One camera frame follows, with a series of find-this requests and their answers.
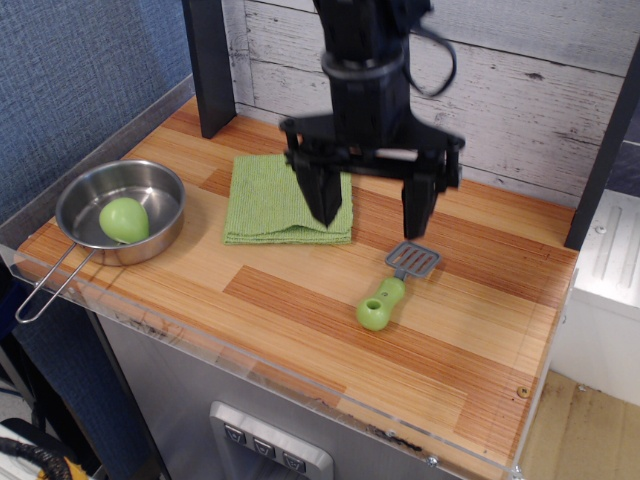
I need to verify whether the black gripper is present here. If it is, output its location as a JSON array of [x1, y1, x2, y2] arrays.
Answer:
[[280, 52, 464, 239]]

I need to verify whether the white ribbed box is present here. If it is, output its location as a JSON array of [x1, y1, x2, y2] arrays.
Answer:
[[575, 189, 639, 307]]

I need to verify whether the dark grey left post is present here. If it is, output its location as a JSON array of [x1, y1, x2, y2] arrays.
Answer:
[[182, 0, 236, 139]]

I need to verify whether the yellow object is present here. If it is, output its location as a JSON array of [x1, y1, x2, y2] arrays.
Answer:
[[64, 457, 93, 480]]

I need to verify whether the clear acrylic edge guard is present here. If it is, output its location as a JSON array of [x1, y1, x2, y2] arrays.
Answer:
[[2, 231, 576, 479]]

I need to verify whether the green handled grey spatula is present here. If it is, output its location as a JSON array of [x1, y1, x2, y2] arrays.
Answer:
[[356, 241, 441, 331]]

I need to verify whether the green pear toy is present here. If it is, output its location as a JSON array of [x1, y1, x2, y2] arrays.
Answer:
[[99, 197, 150, 244]]

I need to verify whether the dark grey right post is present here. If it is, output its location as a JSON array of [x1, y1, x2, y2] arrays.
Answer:
[[564, 45, 639, 251]]

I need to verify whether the silver button panel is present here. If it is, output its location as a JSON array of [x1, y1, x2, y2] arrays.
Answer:
[[209, 401, 334, 479]]

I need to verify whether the steel pan with wire handle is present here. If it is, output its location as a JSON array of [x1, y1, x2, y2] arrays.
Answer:
[[15, 160, 186, 324]]

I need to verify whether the dark grey post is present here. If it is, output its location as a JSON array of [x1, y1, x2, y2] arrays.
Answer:
[[564, 45, 639, 251], [182, 0, 236, 139]]

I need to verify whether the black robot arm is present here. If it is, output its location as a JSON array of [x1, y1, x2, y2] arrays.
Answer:
[[280, 1, 465, 240]]

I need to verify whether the brass screw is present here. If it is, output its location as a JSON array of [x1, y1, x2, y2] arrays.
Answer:
[[517, 386, 530, 398]]

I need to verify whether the green folded towel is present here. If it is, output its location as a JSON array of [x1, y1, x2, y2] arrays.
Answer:
[[223, 155, 353, 245]]

